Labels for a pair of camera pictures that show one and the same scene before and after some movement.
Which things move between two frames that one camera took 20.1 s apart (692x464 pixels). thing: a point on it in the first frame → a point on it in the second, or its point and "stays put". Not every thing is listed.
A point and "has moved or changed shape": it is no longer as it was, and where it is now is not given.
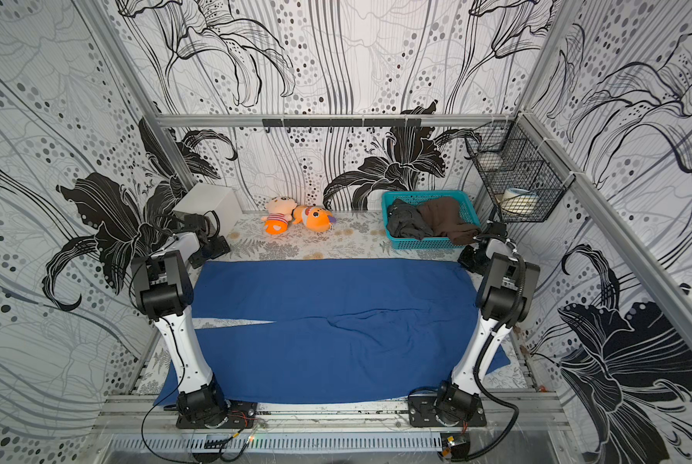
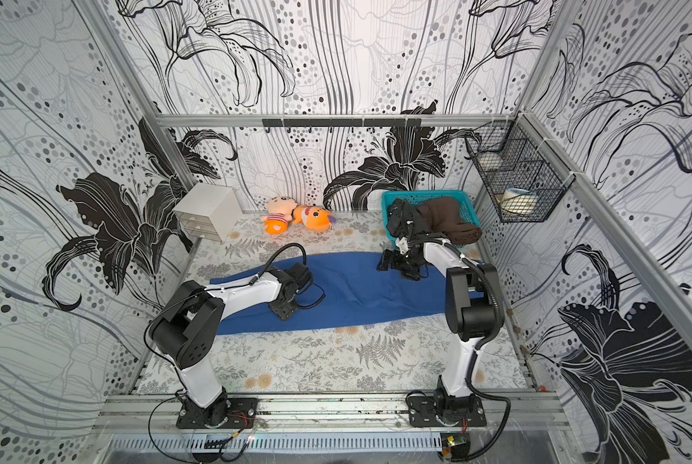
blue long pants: (332, 331) has moved or changed shape
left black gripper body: (209, 250) → (283, 308)
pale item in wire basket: (490, 161) stays put
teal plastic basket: (401, 242) stays put
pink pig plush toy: (279, 214) stays put
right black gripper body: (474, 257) → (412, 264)
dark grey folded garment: (405, 220) stays put
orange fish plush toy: (315, 218) stays put
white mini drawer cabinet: (204, 198) stays put
